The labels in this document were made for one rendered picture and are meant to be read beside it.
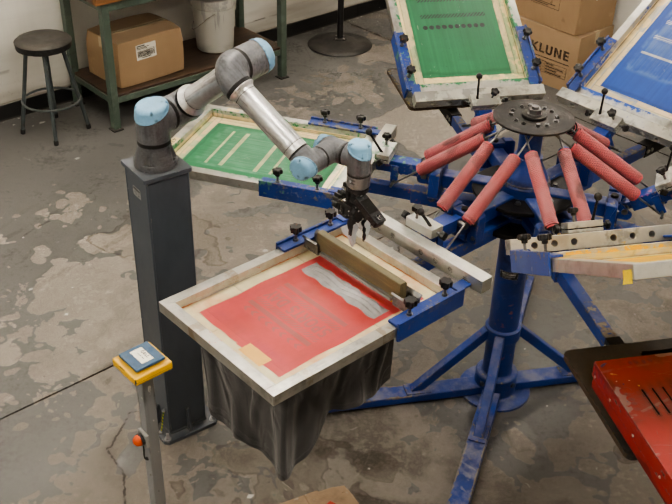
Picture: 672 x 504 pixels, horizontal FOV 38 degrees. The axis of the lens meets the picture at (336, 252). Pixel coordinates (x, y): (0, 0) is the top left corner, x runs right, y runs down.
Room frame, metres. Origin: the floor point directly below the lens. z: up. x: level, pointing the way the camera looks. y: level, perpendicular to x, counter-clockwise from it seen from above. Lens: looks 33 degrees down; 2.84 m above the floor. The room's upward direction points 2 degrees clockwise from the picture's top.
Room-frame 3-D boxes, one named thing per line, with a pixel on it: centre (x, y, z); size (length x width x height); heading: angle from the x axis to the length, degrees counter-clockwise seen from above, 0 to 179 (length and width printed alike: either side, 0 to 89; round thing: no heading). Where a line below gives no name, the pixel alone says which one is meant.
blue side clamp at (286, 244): (2.90, 0.08, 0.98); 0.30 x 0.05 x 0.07; 132
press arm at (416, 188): (3.43, -0.12, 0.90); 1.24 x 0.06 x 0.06; 72
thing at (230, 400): (2.34, 0.29, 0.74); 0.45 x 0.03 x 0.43; 42
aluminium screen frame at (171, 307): (2.53, 0.07, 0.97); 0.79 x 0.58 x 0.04; 132
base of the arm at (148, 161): (3.01, 0.64, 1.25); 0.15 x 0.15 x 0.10
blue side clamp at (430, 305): (2.49, -0.29, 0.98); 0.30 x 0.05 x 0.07; 132
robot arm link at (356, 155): (2.69, -0.06, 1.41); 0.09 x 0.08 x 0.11; 55
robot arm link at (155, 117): (3.02, 0.63, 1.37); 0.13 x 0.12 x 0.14; 145
